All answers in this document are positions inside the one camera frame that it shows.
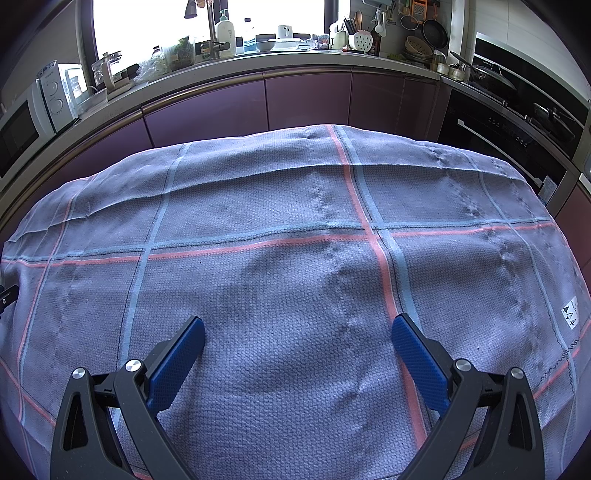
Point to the pot with glass lid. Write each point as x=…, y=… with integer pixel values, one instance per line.
x=485, y=74

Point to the white soap bottle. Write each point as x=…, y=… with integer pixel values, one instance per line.
x=225, y=39

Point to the purple base cabinets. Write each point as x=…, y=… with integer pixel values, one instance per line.
x=231, y=106

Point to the clear plastic bag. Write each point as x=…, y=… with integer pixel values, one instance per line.
x=150, y=71

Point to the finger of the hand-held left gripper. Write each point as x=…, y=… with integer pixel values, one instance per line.
x=7, y=297

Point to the black wok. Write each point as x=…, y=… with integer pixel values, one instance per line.
x=551, y=121

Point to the white utensil holder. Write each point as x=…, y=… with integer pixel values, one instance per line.
x=361, y=42

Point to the bag of green vegetables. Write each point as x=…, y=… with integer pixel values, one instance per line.
x=180, y=54

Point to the hanging black pan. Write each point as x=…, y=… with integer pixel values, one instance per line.
x=436, y=33

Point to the kitchen window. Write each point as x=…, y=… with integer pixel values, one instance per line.
x=161, y=23

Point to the white microwave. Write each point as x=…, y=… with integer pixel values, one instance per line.
x=27, y=124

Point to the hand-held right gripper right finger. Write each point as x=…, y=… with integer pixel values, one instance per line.
x=418, y=364

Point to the purple checked tablecloth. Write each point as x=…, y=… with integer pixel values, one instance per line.
x=295, y=277

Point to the orange grater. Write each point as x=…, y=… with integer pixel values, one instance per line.
x=419, y=9

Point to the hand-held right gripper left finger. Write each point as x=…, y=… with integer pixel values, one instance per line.
x=178, y=364

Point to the metal kitchen faucet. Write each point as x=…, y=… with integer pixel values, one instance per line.
x=210, y=27

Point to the white mug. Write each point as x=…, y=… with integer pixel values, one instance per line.
x=284, y=32

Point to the hanging metal strainer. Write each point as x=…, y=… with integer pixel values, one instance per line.
x=409, y=22

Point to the black oven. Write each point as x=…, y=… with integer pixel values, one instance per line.
x=508, y=138

